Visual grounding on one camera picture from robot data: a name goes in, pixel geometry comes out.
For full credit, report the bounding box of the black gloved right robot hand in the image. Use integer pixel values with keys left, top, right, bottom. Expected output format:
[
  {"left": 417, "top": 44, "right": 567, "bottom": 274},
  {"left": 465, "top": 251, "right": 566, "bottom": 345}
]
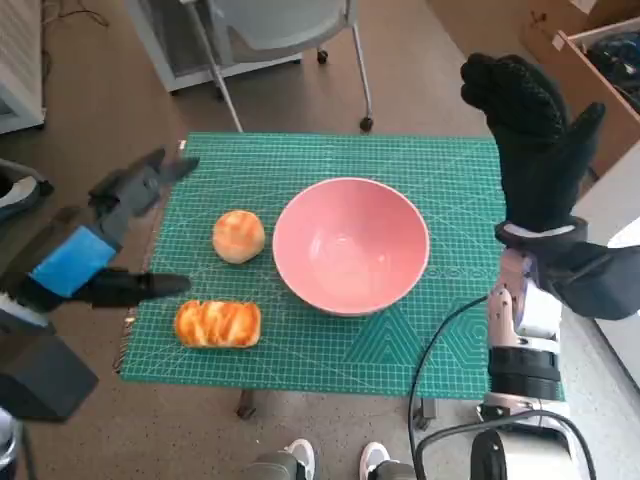
[{"left": 459, "top": 52, "right": 609, "bottom": 234}]

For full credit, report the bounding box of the bundle of dark cables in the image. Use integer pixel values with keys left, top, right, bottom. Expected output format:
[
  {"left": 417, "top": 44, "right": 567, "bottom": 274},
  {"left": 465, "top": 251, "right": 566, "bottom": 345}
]
[{"left": 584, "top": 37, "right": 640, "bottom": 121}]

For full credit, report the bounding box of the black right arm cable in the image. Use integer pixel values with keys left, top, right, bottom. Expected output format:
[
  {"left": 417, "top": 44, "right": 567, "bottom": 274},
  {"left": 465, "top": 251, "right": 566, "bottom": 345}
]
[
  {"left": 413, "top": 410, "right": 597, "bottom": 480},
  {"left": 406, "top": 294, "right": 494, "bottom": 480}
]

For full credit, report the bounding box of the pink bowl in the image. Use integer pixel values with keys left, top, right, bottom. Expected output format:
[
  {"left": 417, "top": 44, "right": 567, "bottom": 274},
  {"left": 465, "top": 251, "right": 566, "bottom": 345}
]
[{"left": 272, "top": 177, "right": 431, "bottom": 319}]

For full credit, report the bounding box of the person's right leg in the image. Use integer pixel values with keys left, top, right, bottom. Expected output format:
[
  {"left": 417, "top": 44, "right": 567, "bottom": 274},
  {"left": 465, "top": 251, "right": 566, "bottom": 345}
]
[{"left": 360, "top": 441, "right": 417, "bottom": 480}]

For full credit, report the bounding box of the cardboard box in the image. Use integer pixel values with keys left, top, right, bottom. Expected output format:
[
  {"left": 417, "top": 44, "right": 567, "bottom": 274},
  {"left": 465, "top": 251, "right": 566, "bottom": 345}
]
[{"left": 519, "top": 0, "right": 640, "bottom": 64}]

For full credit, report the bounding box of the grey office chair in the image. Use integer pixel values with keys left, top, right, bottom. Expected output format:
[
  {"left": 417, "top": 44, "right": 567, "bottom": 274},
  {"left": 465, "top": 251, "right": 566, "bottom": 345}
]
[{"left": 179, "top": 0, "right": 376, "bottom": 134}]

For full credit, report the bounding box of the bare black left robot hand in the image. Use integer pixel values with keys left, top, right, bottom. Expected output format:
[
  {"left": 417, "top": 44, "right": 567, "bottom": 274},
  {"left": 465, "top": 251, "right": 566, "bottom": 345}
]
[{"left": 9, "top": 147, "right": 201, "bottom": 316}]

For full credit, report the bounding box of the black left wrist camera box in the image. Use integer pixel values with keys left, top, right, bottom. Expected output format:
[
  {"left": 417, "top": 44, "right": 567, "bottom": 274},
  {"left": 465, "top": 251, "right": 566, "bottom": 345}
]
[{"left": 0, "top": 324, "right": 100, "bottom": 424}]

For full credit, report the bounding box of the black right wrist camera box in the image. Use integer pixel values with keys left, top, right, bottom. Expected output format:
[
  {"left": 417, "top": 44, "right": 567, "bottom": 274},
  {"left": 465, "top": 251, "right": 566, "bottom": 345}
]
[{"left": 534, "top": 227, "right": 640, "bottom": 321}]

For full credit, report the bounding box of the person's left leg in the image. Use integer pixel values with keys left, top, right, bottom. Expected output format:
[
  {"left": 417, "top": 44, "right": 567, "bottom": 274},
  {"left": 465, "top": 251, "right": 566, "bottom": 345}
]
[{"left": 244, "top": 438, "right": 317, "bottom": 480}]

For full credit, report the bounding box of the round toy bread bun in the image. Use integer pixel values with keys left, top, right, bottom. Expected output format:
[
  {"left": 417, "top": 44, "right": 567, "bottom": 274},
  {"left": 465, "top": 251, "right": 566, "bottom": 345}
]
[{"left": 212, "top": 209, "right": 266, "bottom": 265}]

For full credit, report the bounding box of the green cutting mat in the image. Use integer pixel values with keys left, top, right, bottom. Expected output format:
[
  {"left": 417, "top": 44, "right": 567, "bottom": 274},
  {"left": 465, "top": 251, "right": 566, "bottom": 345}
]
[{"left": 117, "top": 131, "right": 566, "bottom": 401}]

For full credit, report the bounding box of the striped toy bread loaf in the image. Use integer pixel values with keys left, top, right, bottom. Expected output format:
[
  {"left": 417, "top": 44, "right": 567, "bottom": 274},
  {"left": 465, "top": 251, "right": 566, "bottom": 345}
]
[{"left": 173, "top": 299, "right": 263, "bottom": 349}]

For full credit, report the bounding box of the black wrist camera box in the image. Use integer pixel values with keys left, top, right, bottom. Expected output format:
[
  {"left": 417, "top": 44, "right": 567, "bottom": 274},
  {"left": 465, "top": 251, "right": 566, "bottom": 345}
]
[
  {"left": 534, "top": 227, "right": 640, "bottom": 321},
  {"left": 0, "top": 324, "right": 100, "bottom": 424}
]

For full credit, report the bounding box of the white perforated appliance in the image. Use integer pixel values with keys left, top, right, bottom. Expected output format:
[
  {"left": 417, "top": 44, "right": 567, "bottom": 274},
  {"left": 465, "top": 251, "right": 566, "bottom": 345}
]
[{"left": 0, "top": 0, "right": 47, "bottom": 135}]

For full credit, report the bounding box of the white desk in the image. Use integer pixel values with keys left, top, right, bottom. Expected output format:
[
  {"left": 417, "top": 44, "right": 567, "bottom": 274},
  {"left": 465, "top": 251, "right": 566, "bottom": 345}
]
[{"left": 564, "top": 144, "right": 640, "bottom": 401}]

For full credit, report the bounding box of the wooden crate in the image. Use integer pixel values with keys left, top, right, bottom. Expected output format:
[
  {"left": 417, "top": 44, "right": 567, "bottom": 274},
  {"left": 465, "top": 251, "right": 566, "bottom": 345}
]
[{"left": 554, "top": 24, "right": 640, "bottom": 176}]

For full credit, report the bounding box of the person's leg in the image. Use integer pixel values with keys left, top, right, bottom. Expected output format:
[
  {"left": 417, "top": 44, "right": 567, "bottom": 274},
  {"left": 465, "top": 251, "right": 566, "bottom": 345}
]
[
  {"left": 360, "top": 441, "right": 417, "bottom": 480},
  {"left": 244, "top": 438, "right": 317, "bottom": 480}
]

